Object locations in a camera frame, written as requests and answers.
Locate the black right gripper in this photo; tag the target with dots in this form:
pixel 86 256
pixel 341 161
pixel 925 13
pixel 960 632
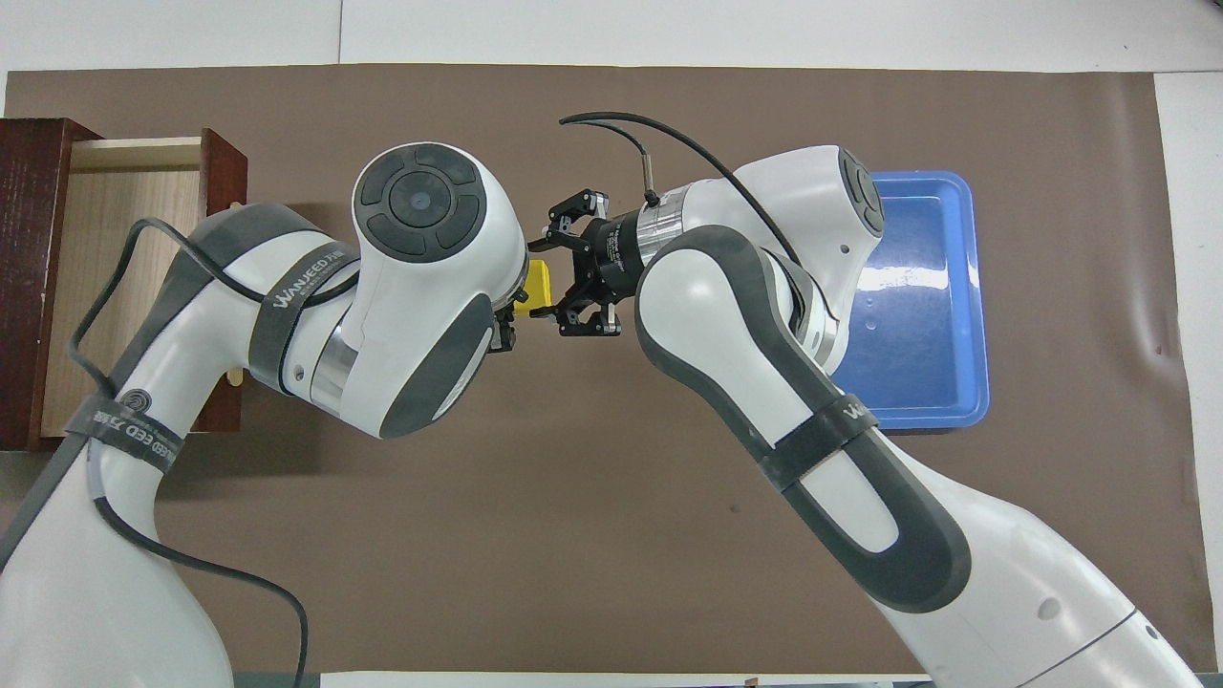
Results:
pixel 607 263

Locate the yellow cube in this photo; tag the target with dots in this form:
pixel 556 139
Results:
pixel 540 287

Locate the dark wooden drawer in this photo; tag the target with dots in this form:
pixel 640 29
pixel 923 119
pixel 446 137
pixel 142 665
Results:
pixel 105 210

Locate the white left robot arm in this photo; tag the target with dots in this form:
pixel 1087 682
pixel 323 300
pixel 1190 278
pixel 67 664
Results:
pixel 420 287

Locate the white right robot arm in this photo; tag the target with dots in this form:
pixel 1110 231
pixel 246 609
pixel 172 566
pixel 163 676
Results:
pixel 764 382

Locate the brown table mat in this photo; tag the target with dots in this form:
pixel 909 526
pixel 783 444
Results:
pixel 573 526

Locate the blue plastic tray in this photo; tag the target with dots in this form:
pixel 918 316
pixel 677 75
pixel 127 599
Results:
pixel 927 315

